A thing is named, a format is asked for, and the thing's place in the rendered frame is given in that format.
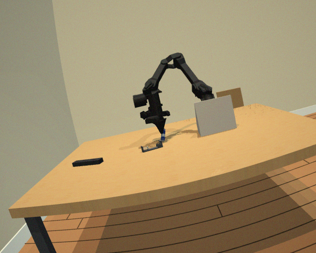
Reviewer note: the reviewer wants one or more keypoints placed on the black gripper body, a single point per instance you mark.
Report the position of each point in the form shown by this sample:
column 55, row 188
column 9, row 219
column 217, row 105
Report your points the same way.
column 157, row 113

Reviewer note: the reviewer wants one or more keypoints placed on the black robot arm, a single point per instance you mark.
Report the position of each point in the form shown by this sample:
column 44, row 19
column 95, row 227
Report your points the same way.
column 151, row 91

